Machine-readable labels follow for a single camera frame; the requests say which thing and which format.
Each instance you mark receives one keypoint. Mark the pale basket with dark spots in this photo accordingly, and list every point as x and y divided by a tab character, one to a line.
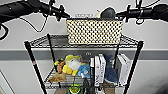
95	31

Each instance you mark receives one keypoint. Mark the grey plush toy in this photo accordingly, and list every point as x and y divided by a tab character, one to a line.
108	13

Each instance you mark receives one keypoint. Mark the magazine with face print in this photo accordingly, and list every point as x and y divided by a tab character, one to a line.
84	16

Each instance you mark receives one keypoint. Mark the large yellow plush toy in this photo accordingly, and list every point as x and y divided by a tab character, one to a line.
97	15

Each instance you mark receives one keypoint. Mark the tall white box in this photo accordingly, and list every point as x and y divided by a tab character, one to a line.
123	68

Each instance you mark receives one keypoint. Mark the slim white box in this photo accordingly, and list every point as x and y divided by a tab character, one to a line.
102	68

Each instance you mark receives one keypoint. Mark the small light blue toy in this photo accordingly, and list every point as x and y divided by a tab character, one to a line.
85	70

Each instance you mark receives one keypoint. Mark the brown plush toy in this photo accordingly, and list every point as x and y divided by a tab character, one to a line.
59	75

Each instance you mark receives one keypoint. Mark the white Oculus box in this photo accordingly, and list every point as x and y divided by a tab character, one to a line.
95	71

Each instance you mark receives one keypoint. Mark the black pointed bag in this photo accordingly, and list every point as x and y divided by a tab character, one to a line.
86	86

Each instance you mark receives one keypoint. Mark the stacked brown boxes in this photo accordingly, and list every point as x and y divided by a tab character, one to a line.
109	88

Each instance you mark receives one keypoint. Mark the green and yellow toy bowl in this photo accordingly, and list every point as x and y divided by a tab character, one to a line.
74	89

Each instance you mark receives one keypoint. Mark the small cardboard box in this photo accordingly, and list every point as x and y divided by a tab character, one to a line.
61	91

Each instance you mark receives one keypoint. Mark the long grey wall band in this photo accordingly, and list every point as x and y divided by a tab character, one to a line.
13	55

